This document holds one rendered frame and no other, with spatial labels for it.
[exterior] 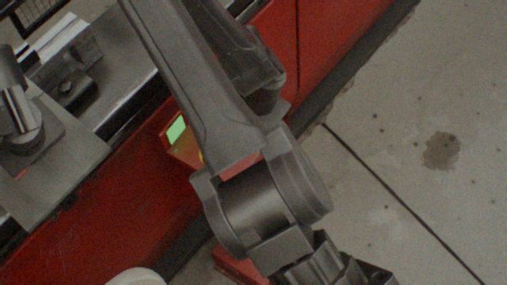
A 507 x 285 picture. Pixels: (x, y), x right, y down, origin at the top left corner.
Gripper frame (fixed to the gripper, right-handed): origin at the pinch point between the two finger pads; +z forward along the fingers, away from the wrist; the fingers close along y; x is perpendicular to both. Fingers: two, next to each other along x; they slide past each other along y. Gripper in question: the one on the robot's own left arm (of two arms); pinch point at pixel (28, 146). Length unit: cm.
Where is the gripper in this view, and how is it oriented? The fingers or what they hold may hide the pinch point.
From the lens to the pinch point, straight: 91.6
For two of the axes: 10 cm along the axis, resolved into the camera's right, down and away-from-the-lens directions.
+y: -6.6, 6.8, -3.3
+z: -3.0, 1.6, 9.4
